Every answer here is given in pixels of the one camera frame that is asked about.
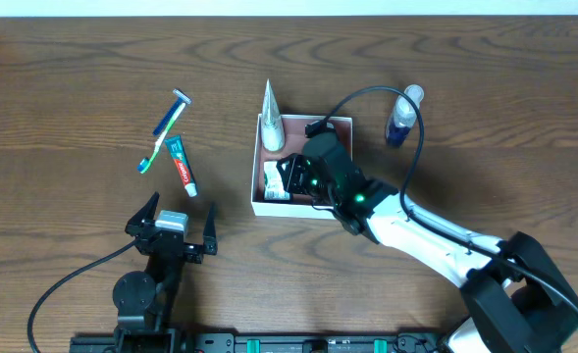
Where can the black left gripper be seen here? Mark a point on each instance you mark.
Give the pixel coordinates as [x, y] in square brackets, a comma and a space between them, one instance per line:
[172, 243]

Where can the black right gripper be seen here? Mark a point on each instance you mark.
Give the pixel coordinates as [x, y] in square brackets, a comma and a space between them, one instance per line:
[294, 176]

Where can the green white sachet packet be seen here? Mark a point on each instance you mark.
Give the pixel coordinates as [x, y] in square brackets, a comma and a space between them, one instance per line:
[273, 183]

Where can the white cream tube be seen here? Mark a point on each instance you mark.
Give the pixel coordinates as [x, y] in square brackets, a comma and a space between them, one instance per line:
[272, 127]

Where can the green white toothbrush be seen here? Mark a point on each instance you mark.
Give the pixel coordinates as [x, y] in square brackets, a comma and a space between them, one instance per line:
[145, 163]

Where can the Colgate toothpaste tube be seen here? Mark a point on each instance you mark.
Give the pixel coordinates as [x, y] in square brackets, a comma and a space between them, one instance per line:
[176, 149]

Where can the clear bottle blue liquid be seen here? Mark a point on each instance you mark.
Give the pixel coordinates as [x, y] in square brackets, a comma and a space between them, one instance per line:
[403, 116]

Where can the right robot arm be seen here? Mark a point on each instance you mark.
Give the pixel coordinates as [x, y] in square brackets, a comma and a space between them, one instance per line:
[516, 297]

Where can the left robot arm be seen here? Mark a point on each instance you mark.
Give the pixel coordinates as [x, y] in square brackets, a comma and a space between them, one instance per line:
[144, 299]

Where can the white box pink interior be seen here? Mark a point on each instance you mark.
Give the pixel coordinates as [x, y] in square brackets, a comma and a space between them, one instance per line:
[299, 206]

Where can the blue disposable razor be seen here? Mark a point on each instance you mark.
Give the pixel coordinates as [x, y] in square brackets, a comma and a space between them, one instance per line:
[180, 104]

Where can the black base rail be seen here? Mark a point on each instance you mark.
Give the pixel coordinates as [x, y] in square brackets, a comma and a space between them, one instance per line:
[172, 341]

